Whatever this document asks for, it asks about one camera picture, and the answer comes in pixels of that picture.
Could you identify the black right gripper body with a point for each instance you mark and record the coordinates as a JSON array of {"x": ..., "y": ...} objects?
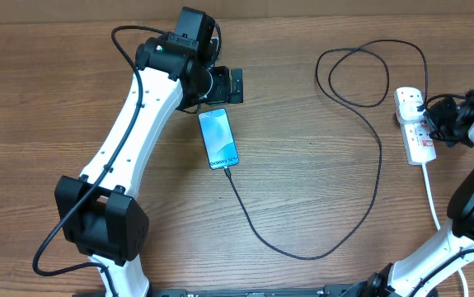
[{"x": 441, "y": 118}]

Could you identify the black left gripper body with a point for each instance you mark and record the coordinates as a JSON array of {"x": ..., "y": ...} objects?
[{"x": 220, "y": 88}]

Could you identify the blue Galaxy smartphone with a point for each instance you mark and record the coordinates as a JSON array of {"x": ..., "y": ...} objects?
[{"x": 218, "y": 139}]

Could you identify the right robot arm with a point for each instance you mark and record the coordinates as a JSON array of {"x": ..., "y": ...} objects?
[{"x": 444, "y": 254}]

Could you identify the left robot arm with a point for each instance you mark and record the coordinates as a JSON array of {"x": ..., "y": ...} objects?
[{"x": 98, "y": 211}]

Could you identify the white charger adapter plug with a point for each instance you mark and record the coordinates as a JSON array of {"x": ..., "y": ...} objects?
[{"x": 410, "y": 112}]

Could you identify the white power strip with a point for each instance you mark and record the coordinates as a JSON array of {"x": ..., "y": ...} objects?
[{"x": 418, "y": 145}]

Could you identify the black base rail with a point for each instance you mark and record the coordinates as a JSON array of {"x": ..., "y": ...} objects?
[{"x": 253, "y": 292}]

